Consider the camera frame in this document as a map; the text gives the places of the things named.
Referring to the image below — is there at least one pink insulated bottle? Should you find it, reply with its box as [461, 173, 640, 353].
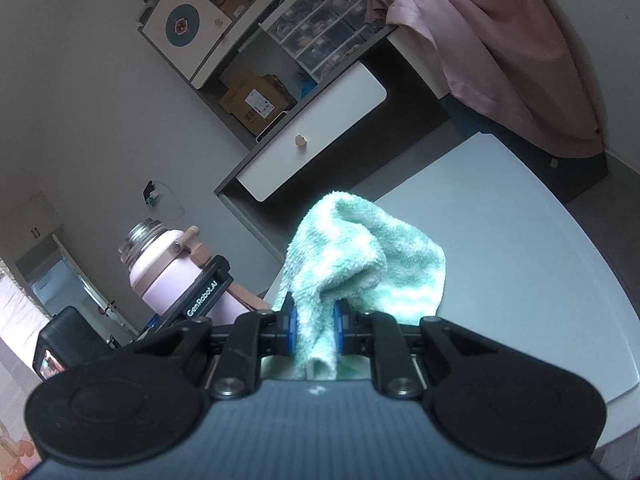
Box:
[118, 218, 270, 320]

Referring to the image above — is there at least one green white fluffy cloth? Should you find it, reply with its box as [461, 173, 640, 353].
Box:
[262, 192, 446, 380]

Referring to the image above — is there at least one cardboard box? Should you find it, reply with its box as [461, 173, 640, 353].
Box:
[220, 70, 297, 136]

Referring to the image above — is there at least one grey desk with drawer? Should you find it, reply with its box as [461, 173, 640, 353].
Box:
[215, 28, 448, 260]

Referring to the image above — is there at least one white cabinet door with emblem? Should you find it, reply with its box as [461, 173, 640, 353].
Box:
[141, 0, 232, 81]

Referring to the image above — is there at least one clear plastic drawer organizer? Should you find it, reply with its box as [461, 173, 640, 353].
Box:
[260, 0, 384, 82]

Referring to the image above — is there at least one pink curtain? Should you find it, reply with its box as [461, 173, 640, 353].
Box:
[368, 0, 603, 158]

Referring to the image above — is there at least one black DAS camera box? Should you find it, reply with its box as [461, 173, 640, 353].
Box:
[32, 306, 112, 380]

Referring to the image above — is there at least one wall socket with plug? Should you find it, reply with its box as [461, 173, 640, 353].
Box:
[142, 180, 163, 208]

